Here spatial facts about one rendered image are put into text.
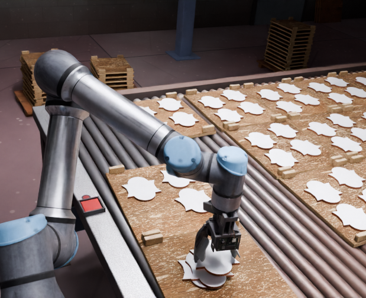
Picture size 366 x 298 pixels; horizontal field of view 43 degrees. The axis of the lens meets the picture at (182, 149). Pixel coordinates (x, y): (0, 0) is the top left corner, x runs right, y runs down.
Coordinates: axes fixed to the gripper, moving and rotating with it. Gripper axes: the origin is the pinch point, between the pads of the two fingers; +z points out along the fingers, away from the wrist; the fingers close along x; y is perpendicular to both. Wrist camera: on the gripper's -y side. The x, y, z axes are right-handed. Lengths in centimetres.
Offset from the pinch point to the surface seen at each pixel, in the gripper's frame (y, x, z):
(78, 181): -54, -36, 9
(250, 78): -145, 65, 5
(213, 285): 5.9, -1.5, 4.8
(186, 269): -1.7, -7.2, 5.7
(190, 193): -38.4, 2.8, 5.7
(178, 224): -22.9, -4.7, 6.6
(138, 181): -48, -14, 6
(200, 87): -136, 32, 7
